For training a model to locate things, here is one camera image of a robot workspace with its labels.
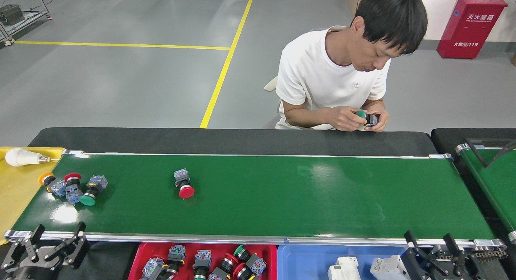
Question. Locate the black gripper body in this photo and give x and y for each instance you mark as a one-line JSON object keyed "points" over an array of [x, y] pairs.
{"points": [[32, 270]]}

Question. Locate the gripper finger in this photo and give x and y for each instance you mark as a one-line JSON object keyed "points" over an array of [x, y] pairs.
{"points": [[18, 251], [421, 266], [467, 268], [78, 249]]}

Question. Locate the white breaker with red levers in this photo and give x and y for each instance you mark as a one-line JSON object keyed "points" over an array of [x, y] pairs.
{"points": [[387, 270]]}

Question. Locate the green mushroom button switch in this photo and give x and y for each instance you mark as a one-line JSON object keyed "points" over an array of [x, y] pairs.
{"points": [[87, 199]]}

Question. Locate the yellow push button switch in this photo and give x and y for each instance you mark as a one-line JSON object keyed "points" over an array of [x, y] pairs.
{"points": [[58, 188]]}

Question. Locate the red push button switch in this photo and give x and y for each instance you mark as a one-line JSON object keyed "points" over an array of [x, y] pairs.
{"points": [[240, 270], [151, 268], [177, 252], [72, 176]]}

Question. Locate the plain white circuit breaker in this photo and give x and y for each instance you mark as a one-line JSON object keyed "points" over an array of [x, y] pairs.
{"points": [[344, 270]]}

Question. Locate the green push button switch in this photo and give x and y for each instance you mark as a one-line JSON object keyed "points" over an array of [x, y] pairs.
{"points": [[360, 113], [256, 266], [202, 257]]}

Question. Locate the person's left forearm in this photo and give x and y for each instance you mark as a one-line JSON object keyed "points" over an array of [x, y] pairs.
{"points": [[373, 104]]}

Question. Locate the person's right forearm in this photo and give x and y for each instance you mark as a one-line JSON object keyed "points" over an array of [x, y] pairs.
{"points": [[306, 118]]}

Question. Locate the yellow plastic tray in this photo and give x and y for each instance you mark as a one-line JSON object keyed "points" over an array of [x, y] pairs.
{"points": [[16, 199]]}

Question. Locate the narrow green conveyor belt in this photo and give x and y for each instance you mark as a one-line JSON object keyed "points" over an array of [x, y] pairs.
{"points": [[483, 179]]}

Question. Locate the blue plastic tray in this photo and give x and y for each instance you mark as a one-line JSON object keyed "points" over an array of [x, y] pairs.
{"points": [[302, 266]]}

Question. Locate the red plastic tray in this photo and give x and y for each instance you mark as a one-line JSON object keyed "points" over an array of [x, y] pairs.
{"points": [[221, 247]]}

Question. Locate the person's left hand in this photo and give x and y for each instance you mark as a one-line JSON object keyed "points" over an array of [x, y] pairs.
{"points": [[383, 120]]}

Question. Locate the person's right hand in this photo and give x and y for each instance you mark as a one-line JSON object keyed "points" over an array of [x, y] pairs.
{"points": [[344, 118]]}

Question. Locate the white light bulb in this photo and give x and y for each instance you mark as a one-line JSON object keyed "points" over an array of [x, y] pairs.
{"points": [[20, 157]]}

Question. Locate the long black table cover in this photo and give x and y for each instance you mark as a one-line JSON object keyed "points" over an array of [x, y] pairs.
{"points": [[121, 141]]}

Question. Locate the person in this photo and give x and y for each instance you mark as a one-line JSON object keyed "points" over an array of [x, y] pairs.
{"points": [[318, 74]]}

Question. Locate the dark metal box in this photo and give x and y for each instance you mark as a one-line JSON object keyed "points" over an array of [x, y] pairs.
{"points": [[10, 14]]}

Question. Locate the red fire extinguisher box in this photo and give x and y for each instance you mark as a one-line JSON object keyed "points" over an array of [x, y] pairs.
{"points": [[467, 30]]}

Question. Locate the cardboard box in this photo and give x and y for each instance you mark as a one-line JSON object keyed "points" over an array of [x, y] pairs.
{"points": [[354, 1]]}

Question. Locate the aluminium frame rack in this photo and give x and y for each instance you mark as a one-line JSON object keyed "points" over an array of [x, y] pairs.
{"points": [[32, 17]]}

